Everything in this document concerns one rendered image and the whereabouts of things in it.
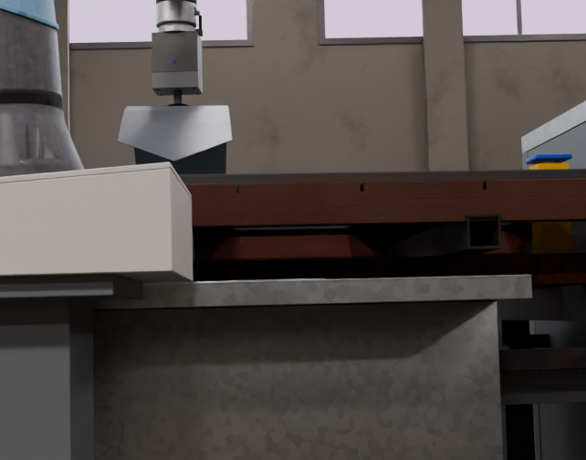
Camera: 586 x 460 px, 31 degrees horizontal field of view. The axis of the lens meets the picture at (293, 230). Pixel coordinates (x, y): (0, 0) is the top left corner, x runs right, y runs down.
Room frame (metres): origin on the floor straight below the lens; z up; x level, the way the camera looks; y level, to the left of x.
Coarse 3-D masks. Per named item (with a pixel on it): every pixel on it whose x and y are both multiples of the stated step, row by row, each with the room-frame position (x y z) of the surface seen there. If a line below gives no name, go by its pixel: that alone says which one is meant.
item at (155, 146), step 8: (128, 144) 1.61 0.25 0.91; (136, 144) 1.61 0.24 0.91; (144, 144) 1.61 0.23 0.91; (152, 144) 1.61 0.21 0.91; (160, 144) 1.61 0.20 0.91; (168, 144) 1.61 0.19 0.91; (176, 144) 1.61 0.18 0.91; (184, 144) 1.61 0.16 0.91; (192, 144) 1.62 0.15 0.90; (200, 144) 1.62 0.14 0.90; (208, 144) 1.62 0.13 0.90; (216, 144) 1.62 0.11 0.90; (152, 152) 1.58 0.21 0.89; (160, 152) 1.58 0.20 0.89; (168, 152) 1.58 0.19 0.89; (176, 152) 1.58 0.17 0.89; (184, 152) 1.58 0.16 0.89; (192, 152) 1.58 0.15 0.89
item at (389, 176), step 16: (192, 176) 1.53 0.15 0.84; (208, 176) 1.53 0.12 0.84; (224, 176) 1.53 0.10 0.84; (240, 176) 1.53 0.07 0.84; (256, 176) 1.53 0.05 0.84; (272, 176) 1.54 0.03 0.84; (288, 176) 1.54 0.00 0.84; (304, 176) 1.54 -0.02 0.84; (320, 176) 1.54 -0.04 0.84; (336, 176) 1.54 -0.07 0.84; (352, 176) 1.55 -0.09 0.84; (368, 176) 1.55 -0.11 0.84; (384, 176) 1.55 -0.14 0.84; (400, 176) 1.55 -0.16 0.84; (416, 176) 1.55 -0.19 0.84; (432, 176) 1.56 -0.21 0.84; (448, 176) 1.56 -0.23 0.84; (464, 176) 1.56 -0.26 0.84; (480, 176) 1.56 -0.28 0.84; (496, 176) 1.56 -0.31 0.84; (512, 176) 1.57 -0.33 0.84; (528, 176) 1.57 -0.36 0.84; (544, 176) 1.57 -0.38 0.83; (560, 176) 1.57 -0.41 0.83; (576, 176) 1.57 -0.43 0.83; (512, 224) 2.19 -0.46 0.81; (528, 224) 2.20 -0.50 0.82
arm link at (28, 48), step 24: (0, 0) 1.04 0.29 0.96; (24, 0) 1.06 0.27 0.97; (48, 0) 1.09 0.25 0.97; (0, 24) 1.04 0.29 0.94; (24, 24) 1.05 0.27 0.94; (48, 24) 1.08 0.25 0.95; (0, 48) 1.04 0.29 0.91; (24, 48) 1.05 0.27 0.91; (48, 48) 1.08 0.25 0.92; (0, 72) 1.04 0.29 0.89; (24, 72) 1.05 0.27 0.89; (48, 72) 1.08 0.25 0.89
